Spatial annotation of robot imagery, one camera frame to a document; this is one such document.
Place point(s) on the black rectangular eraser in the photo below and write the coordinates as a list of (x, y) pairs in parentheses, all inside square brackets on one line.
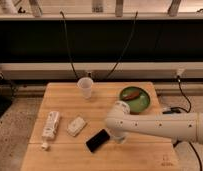
[(97, 140)]

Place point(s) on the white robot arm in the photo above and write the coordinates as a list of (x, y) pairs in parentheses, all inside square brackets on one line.
[(183, 127)]

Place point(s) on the translucent plastic cup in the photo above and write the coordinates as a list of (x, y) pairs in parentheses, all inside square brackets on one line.
[(85, 85)]

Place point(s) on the brown sausage in bowl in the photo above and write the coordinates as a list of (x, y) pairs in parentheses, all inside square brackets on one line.
[(131, 96)]

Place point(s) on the green bowl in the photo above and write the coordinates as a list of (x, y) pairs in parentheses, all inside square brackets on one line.
[(138, 104)]

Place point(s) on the white rectangular box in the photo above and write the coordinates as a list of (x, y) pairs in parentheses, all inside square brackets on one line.
[(75, 126)]

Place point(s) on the dark equipment at left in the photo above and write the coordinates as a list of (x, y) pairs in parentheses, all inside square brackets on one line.
[(6, 102)]

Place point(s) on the white wall plug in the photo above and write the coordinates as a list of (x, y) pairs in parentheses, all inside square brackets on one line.
[(179, 72)]

